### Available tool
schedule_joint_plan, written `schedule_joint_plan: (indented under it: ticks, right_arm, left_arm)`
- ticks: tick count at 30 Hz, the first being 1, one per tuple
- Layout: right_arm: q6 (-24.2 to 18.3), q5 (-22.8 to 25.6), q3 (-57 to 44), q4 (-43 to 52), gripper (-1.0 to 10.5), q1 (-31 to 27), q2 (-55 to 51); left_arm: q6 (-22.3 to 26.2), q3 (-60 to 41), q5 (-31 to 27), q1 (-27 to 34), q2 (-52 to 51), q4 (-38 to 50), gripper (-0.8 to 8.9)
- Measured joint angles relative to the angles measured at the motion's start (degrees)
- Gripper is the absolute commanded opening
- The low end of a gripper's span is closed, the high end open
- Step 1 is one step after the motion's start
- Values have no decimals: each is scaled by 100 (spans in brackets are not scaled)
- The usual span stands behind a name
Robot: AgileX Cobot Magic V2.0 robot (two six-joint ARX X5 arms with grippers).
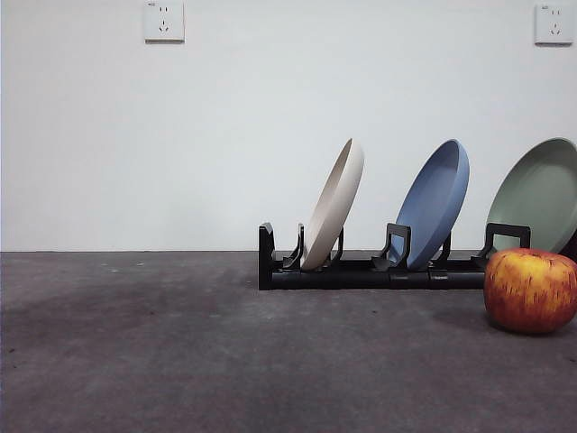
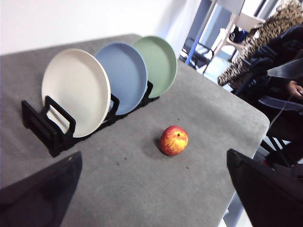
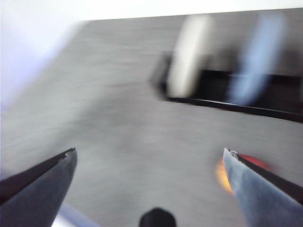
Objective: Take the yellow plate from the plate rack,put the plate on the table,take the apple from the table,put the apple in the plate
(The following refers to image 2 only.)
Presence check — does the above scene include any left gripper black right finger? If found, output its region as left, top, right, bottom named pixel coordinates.
left=226, top=148, right=303, bottom=227

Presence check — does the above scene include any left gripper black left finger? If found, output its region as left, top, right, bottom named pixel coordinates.
left=0, top=151, right=83, bottom=227

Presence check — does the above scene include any red yellow apple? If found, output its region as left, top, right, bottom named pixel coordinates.
left=160, top=125, right=189, bottom=157

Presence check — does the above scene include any cream yellow round plate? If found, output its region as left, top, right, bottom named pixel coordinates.
left=41, top=48, right=112, bottom=138

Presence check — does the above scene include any black plate rack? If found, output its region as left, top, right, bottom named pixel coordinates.
left=21, top=80, right=161, bottom=158

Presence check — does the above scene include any blue round plate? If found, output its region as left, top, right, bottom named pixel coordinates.
left=94, top=42, right=149, bottom=116

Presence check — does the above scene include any green round plate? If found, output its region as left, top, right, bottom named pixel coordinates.
left=131, top=35, right=178, bottom=98

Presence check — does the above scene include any person's hand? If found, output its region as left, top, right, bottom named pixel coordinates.
left=286, top=80, right=303, bottom=98

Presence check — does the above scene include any person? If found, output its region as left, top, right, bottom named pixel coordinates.
left=217, top=0, right=303, bottom=152

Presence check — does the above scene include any thin white cable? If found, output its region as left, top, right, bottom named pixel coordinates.
left=269, top=94, right=292, bottom=127

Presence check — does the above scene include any blue grey post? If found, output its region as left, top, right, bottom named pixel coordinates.
left=185, top=0, right=212, bottom=65

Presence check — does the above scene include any white table frame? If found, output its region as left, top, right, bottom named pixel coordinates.
left=213, top=0, right=267, bottom=56

